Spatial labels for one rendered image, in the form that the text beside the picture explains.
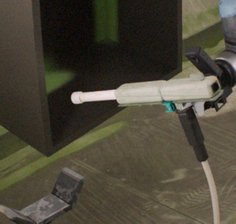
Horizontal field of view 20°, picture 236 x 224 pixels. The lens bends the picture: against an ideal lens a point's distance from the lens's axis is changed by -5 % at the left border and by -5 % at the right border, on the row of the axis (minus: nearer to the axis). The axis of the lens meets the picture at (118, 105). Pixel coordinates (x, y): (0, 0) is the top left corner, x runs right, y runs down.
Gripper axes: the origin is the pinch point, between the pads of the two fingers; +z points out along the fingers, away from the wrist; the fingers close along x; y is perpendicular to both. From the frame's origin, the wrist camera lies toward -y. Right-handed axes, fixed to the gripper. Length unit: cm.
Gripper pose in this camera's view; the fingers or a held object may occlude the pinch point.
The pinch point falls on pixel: (177, 103)
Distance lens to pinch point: 157.8
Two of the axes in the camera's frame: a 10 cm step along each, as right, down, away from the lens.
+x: -7.0, 0.3, 7.2
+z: -6.2, 4.7, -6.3
